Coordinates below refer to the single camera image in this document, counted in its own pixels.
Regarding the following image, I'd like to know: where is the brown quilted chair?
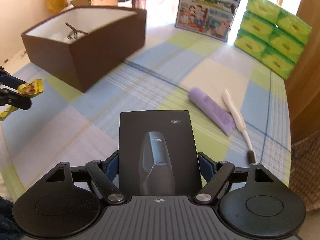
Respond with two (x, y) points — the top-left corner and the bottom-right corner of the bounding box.
(289, 132), (319, 212)

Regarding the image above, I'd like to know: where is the blue milk carton box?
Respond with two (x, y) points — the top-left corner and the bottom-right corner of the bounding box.
(175, 0), (241, 42)

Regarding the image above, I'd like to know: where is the green tissue pack stack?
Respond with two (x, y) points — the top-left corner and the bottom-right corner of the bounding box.
(234, 0), (312, 80)

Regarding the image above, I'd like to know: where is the white handled brush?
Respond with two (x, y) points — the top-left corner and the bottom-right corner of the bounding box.
(222, 89), (257, 164)

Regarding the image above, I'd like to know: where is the black shaver product box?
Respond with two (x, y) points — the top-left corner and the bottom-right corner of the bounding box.
(119, 110), (202, 196)

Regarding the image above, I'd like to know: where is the checkered tablecloth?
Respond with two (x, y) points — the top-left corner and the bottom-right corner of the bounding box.
(1, 25), (291, 200)

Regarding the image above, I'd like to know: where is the brown cardboard storage box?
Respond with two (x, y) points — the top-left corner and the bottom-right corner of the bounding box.
(21, 6), (147, 92)

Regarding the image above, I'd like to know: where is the black metal clip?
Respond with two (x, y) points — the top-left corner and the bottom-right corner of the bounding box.
(65, 22), (88, 40)

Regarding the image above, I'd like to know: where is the yellow snack packet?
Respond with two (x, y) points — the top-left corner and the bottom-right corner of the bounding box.
(1, 79), (44, 121)

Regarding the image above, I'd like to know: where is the purple cream tube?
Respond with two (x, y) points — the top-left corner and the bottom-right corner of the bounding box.
(188, 87), (235, 136)

